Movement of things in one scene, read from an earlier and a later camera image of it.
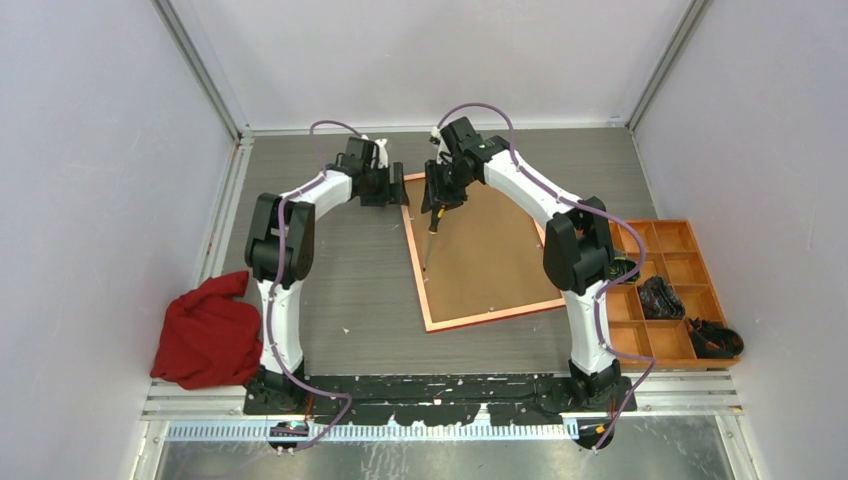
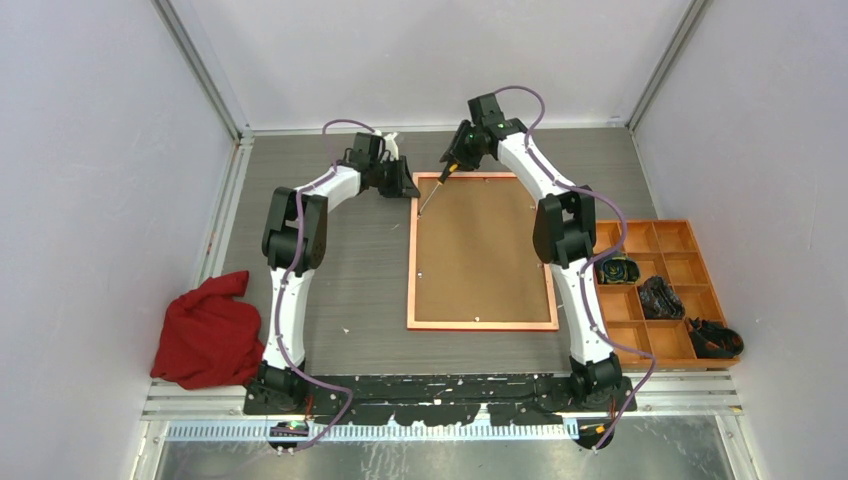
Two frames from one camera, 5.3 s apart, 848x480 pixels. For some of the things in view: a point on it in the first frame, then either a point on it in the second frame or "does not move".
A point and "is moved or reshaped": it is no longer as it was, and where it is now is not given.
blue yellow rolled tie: (619, 266) does not move
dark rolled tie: (659, 300) does not move
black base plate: (440, 399) does not move
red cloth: (210, 336) does not move
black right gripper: (433, 191) to (455, 153)
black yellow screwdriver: (437, 211) is moved or reshaped
